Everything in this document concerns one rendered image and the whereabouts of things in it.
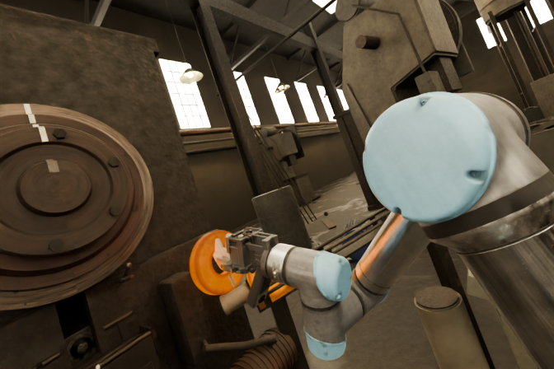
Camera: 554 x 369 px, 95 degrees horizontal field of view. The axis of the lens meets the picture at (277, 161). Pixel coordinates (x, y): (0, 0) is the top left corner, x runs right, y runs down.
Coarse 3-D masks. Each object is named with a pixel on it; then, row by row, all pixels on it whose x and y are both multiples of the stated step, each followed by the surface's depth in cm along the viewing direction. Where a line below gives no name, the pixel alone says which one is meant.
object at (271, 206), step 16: (272, 192) 324; (288, 192) 333; (256, 208) 335; (272, 208) 322; (288, 208) 325; (272, 224) 322; (288, 224) 321; (304, 224) 343; (288, 240) 318; (304, 240) 327
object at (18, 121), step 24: (0, 120) 56; (24, 120) 59; (48, 120) 62; (72, 120) 66; (120, 216) 66; (96, 240) 60; (120, 240) 66; (0, 264) 48; (24, 264) 51; (48, 264) 53; (72, 264) 57; (96, 264) 61; (0, 288) 49; (24, 288) 51
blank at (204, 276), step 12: (204, 240) 63; (192, 252) 62; (204, 252) 62; (192, 264) 60; (204, 264) 61; (192, 276) 60; (204, 276) 60; (216, 276) 62; (228, 276) 65; (240, 276) 67; (204, 288) 60; (216, 288) 61; (228, 288) 63
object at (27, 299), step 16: (0, 112) 58; (16, 112) 60; (32, 112) 62; (48, 112) 64; (64, 112) 67; (112, 128) 74; (128, 144) 76; (144, 176) 77; (144, 192) 75; (144, 208) 74; (144, 224) 73; (128, 240) 68; (112, 256) 65; (128, 256) 67; (96, 272) 62; (112, 272) 64; (48, 288) 55; (64, 288) 57; (80, 288) 58; (0, 304) 49; (16, 304) 51; (32, 304) 52
